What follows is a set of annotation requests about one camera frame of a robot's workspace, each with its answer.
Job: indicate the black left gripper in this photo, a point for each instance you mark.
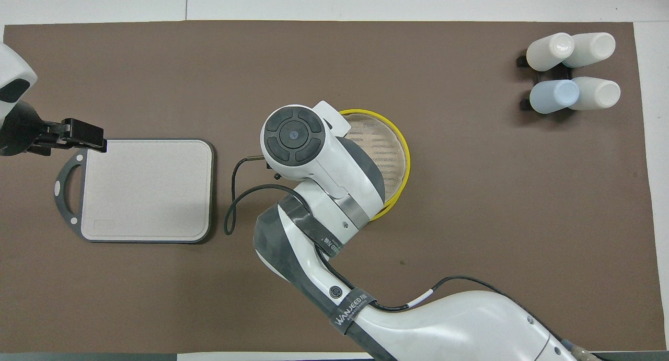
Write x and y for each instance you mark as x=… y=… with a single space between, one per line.
x=18 y=131

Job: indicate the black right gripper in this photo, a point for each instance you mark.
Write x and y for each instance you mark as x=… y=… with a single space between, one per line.
x=274 y=172

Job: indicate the yellow rimmed steamer basket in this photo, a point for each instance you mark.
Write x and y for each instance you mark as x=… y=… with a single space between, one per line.
x=381 y=141

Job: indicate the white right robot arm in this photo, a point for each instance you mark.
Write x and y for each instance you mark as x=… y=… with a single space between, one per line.
x=324 y=167

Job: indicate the yellow bamboo steamer basket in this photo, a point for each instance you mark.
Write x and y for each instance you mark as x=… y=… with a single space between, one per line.
x=393 y=207

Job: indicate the grey-rimmed white cutting board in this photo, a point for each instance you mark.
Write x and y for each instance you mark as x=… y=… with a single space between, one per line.
x=157 y=194

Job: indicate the brown table mat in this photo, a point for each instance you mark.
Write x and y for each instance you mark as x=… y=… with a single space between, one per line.
x=470 y=194

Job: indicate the black cup rack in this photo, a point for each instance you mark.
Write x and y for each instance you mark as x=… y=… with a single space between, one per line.
x=522 y=61

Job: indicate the light blue plastic cup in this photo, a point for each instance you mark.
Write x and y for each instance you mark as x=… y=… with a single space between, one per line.
x=551 y=95

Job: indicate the white plastic cup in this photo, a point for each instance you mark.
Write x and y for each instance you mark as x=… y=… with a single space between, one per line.
x=546 y=53
x=598 y=93
x=596 y=46

